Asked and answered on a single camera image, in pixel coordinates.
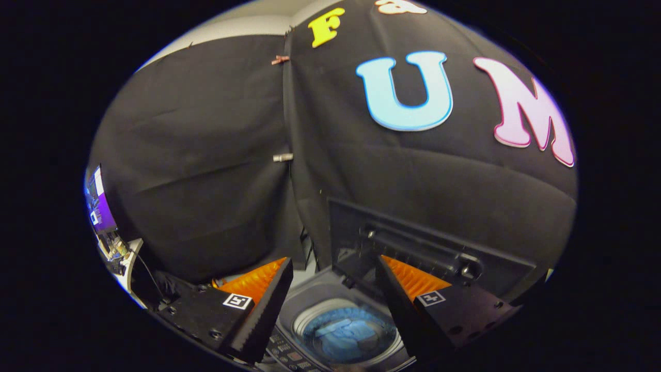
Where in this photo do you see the computer monitor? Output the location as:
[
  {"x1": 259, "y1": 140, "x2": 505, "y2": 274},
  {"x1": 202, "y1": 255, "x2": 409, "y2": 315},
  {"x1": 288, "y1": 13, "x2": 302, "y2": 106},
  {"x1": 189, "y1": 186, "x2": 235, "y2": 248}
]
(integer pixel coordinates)
[{"x1": 84, "y1": 164, "x2": 118, "y2": 236}]

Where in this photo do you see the light blue polo shirt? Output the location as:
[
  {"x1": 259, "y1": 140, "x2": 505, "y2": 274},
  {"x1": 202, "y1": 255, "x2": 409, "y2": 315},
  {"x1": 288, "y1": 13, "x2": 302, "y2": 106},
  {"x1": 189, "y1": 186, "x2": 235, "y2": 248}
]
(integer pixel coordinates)
[{"x1": 302, "y1": 308, "x2": 396, "y2": 363}]

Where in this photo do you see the white stand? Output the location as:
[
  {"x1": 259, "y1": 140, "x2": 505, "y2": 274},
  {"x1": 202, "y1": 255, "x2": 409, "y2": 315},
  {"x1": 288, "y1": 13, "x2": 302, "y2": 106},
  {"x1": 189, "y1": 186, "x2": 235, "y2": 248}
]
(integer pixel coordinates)
[{"x1": 97, "y1": 231, "x2": 146, "y2": 309}]

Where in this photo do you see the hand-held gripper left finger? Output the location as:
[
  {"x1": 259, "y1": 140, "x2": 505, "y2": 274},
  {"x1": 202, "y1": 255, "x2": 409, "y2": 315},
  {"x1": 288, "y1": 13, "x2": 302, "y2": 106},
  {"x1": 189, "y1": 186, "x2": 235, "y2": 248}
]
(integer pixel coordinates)
[{"x1": 156, "y1": 257, "x2": 294, "y2": 364}]

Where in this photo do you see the small washing machine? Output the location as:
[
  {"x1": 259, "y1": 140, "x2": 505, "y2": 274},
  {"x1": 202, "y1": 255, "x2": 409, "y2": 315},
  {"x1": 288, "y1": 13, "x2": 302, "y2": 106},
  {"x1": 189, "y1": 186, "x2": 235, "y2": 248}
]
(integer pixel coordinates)
[{"x1": 258, "y1": 198, "x2": 538, "y2": 372}]

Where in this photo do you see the black backdrop cloth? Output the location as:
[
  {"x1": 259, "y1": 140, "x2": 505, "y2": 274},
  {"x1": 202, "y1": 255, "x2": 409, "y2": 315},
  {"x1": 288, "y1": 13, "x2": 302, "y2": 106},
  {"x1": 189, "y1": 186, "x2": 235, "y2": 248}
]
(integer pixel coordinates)
[{"x1": 88, "y1": 0, "x2": 578, "y2": 305}]

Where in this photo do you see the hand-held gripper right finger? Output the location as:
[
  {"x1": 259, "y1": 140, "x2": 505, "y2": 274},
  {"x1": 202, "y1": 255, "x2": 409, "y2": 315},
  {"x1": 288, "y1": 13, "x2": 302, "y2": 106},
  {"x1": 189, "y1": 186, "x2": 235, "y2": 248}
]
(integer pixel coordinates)
[{"x1": 374, "y1": 254, "x2": 521, "y2": 362}]

